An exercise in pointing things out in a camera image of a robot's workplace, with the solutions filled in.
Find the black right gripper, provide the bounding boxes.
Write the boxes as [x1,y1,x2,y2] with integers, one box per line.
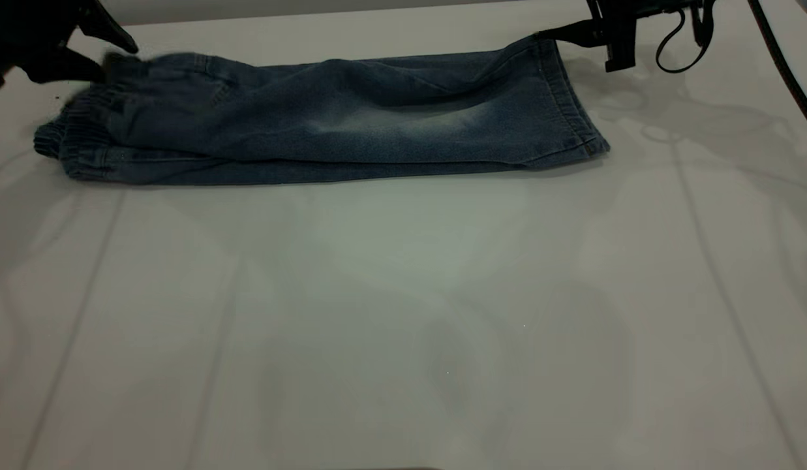
[539,0,704,73]

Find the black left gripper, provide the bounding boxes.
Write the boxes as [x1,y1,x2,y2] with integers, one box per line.
[0,0,140,89]

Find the blue denim shorts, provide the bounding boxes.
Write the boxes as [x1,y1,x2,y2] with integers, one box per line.
[33,33,611,187]

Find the thin black looped cable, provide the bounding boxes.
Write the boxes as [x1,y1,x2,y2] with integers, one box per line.
[656,0,716,74]

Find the thick black cable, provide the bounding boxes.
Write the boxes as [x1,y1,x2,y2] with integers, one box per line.
[747,0,807,142]

